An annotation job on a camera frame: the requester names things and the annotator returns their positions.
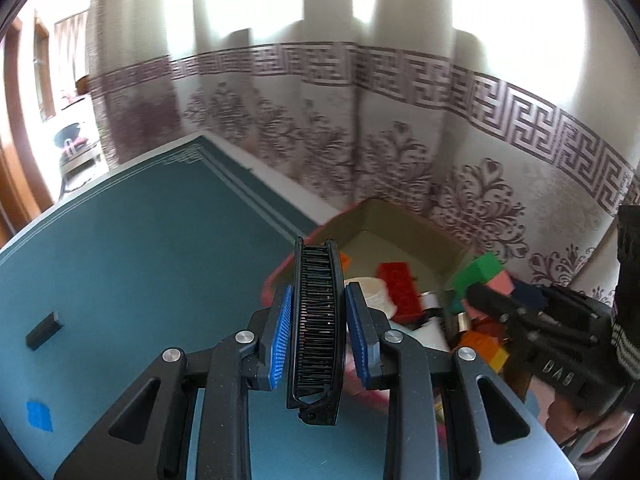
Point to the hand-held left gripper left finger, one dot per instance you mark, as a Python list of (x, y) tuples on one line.
[(280, 340)]

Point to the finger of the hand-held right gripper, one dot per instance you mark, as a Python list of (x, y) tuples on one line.
[(500, 305), (530, 296)]

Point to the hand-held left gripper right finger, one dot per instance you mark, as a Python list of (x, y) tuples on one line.
[(357, 335)]

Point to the green orange toy block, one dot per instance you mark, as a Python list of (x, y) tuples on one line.
[(477, 272)]

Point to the black folding comb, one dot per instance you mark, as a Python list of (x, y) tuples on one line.
[(315, 320)]

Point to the white roll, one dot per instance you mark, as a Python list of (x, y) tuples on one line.
[(372, 292)]

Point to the orange yellow toy block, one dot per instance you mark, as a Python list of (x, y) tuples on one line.
[(482, 350)]

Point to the pink-rimmed cardboard box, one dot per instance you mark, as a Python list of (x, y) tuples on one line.
[(400, 240)]

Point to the green desktop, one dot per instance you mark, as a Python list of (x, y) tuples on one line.
[(150, 240)]

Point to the person's right hand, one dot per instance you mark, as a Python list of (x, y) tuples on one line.
[(595, 427)]

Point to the red toy block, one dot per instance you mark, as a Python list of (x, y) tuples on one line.
[(400, 285)]

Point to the white plastic piece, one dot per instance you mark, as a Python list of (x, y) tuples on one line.
[(432, 337)]

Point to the white patterned curtain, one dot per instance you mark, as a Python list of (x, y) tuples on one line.
[(400, 110)]

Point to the black rectangular bar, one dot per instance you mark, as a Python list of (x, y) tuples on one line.
[(45, 330)]

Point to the blue tape piece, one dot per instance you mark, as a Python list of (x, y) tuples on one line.
[(40, 415)]

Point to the black chair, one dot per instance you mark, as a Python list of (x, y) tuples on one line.
[(67, 132)]

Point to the glazed wooden door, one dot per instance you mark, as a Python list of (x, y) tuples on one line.
[(44, 75)]

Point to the wooden door frame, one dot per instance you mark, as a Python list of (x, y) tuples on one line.
[(20, 195)]

